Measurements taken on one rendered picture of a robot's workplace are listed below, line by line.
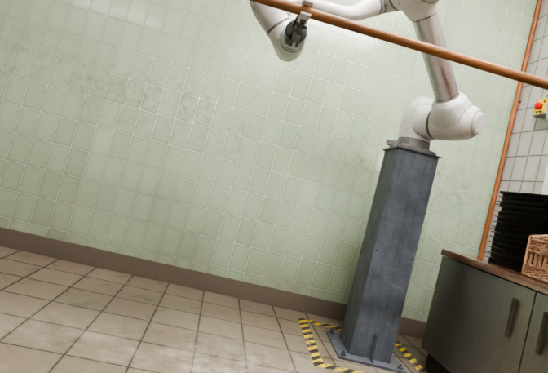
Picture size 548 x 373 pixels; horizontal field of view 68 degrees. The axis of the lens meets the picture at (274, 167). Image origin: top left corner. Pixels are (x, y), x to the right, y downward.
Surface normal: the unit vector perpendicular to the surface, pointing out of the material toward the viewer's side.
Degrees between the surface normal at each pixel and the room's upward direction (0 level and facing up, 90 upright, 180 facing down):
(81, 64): 90
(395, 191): 90
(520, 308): 90
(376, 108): 90
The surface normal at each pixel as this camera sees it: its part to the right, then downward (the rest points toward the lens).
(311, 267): 0.12, -0.01
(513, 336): -0.96, -0.25
